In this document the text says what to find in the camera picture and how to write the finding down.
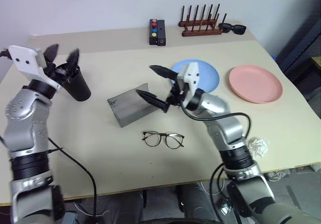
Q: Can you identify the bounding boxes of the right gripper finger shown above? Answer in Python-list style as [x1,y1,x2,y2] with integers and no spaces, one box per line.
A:
[148,64,180,80]
[135,89,172,114]

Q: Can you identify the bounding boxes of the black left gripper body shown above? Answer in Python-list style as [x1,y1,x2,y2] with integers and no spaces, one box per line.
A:
[43,62,71,85]

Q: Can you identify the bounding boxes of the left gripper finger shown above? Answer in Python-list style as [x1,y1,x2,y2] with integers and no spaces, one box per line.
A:
[65,48,81,77]
[44,43,60,65]

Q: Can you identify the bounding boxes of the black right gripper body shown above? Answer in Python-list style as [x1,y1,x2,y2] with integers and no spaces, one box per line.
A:
[166,79,188,107]

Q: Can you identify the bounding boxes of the black cup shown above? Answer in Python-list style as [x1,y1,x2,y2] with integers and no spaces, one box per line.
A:
[60,65,91,102]

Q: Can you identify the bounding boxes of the grey glasses case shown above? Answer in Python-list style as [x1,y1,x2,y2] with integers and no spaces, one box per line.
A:
[107,83,157,129]

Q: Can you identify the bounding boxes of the black box with coloured buttons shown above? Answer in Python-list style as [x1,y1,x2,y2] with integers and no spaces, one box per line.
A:
[149,19,158,46]

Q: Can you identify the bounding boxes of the blue plate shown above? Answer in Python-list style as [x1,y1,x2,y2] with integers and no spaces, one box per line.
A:
[171,59,221,93]

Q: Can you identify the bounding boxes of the tortoiseshell eyeglasses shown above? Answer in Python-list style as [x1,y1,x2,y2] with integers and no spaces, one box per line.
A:
[141,131,185,150]

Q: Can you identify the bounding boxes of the plain black box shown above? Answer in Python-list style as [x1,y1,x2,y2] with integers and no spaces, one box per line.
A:
[156,20,167,47]

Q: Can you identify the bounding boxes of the brown wooden plate rack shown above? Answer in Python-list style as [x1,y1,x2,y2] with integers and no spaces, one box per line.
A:
[178,4,228,37]

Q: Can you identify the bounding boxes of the pink plate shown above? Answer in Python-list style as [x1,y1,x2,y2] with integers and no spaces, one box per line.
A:
[228,65,283,105]

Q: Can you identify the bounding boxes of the black sunglasses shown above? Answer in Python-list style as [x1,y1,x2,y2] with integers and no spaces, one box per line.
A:
[218,22,247,35]

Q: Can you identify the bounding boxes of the crumpled white paper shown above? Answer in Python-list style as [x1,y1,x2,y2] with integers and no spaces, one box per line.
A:
[247,137,271,159]

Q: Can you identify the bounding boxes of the dark grey rounded shape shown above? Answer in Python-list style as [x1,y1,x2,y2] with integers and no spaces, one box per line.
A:
[180,182,224,222]

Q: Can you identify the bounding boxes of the dark blue chair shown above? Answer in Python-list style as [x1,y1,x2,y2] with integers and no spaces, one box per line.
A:
[274,23,321,84]

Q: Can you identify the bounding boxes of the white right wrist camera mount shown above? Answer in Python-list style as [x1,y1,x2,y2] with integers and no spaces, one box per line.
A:
[177,62,201,108]

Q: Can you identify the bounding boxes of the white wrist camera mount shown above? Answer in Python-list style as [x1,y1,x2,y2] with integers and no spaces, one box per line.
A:
[177,62,201,108]
[7,45,63,90]

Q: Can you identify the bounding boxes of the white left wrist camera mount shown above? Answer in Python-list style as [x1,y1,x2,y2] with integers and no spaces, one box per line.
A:
[7,45,63,90]

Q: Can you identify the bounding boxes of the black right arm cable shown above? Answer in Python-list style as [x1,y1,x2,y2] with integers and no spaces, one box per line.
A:
[180,104,252,144]

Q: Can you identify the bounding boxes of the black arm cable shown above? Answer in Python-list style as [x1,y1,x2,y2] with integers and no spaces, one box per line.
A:
[180,104,252,144]
[46,138,98,218]

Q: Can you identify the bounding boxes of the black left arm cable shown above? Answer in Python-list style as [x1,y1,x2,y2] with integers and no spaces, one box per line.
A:
[46,138,98,218]

